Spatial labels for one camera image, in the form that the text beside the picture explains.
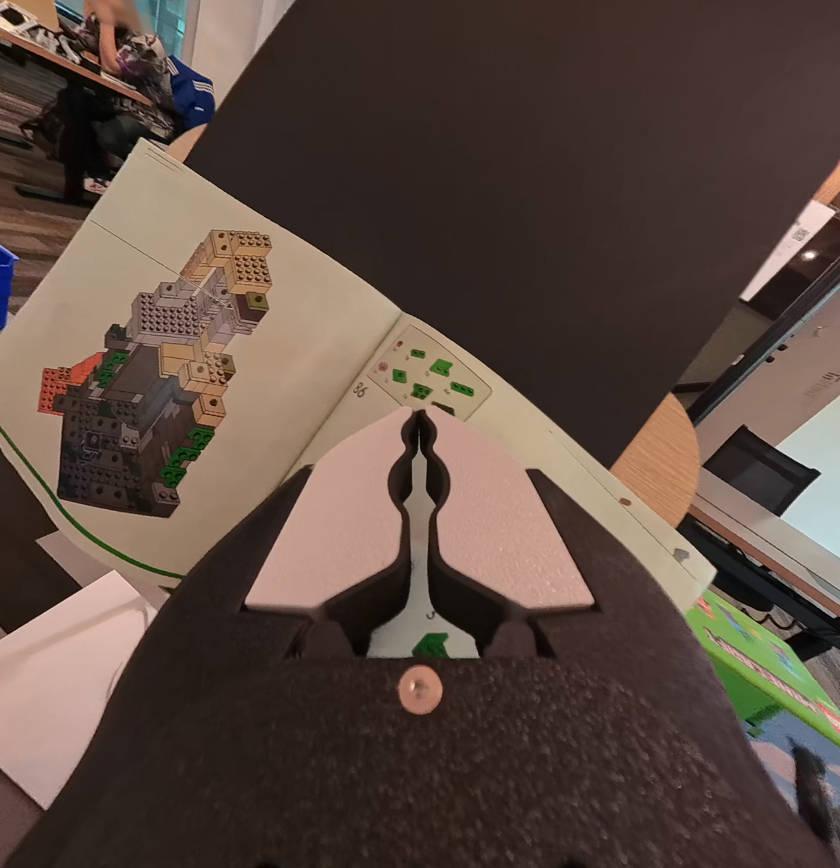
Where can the wooden white book stand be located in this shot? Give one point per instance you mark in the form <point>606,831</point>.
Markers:
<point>657,461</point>

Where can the wooden far table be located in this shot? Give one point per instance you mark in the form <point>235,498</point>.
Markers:
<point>54,58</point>

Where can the grey side desk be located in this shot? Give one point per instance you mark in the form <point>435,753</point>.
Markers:
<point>766,536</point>

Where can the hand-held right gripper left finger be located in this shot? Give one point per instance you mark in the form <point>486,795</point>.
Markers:
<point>325,536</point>

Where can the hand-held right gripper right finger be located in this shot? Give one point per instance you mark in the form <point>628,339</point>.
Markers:
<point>515,536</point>

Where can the brick building instruction booklet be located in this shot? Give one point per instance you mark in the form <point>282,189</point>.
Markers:
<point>291,305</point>

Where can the green toy brick set box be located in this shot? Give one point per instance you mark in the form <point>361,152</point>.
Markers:
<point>752,644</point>

